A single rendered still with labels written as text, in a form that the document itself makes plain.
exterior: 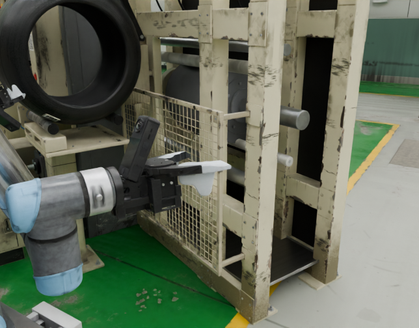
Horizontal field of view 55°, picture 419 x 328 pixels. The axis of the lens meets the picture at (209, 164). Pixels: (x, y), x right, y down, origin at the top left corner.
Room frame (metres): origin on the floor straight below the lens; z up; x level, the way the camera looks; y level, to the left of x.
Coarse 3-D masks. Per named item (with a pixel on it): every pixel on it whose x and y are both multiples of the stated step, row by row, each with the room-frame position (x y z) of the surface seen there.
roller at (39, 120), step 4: (32, 112) 1.82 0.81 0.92; (32, 116) 1.78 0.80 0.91; (36, 116) 1.73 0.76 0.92; (36, 120) 1.71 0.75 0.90; (40, 120) 1.67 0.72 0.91; (44, 120) 1.65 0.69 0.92; (48, 120) 1.64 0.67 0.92; (40, 124) 1.66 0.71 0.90; (44, 124) 1.61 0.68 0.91; (48, 124) 1.59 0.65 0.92; (52, 124) 1.58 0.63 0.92; (56, 124) 1.59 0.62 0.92; (44, 128) 1.61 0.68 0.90; (48, 128) 1.57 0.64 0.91; (52, 128) 1.57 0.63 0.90; (56, 128) 1.58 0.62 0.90; (48, 132) 1.57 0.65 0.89; (52, 132) 1.57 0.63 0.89; (56, 132) 1.58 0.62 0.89
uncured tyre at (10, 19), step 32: (32, 0) 1.57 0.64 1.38; (64, 0) 1.63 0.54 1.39; (96, 0) 1.70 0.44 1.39; (0, 32) 1.54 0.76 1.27; (96, 32) 2.00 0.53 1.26; (128, 32) 1.78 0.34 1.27; (0, 64) 1.54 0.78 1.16; (128, 64) 1.77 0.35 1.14; (32, 96) 1.54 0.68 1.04; (64, 96) 1.89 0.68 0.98; (96, 96) 1.95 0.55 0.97; (128, 96) 1.80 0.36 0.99
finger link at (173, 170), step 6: (162, 168) 0.64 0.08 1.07; (168, 168) 0.63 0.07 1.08; (174, 168) 0.63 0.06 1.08; (180, 168) 0.63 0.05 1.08; (186, 168) 0.63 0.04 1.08; (192, 168) 0.64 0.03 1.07; (198, 168) 0.64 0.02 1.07; (168, 174) 0.63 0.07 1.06; (174, 174) 0.63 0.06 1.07; (180, 174) 0.63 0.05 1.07
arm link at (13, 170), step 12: (0, 132) 0.64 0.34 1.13; (0, 144) 0.63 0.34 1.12; (0, 156) 0.62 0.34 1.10; (12, 156) 0.64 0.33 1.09; (0, 168) 0.62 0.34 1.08; (12, 168) 0.63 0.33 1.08; (24, 168) 0.66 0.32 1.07; (0, 180) 0.62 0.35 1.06; (12, 180) 0.63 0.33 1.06; (24, 180) 0.64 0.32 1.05; (0, 192) 0.62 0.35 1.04; (0, 204) 0.63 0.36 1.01; (24, 240) 0.61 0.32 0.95
